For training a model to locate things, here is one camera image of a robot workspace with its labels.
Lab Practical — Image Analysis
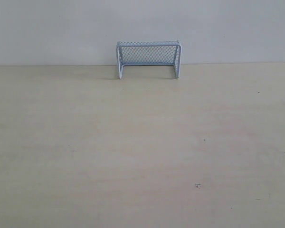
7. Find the light blue mini soccer goal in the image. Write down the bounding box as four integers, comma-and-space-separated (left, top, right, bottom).
116, 40, 182, 79

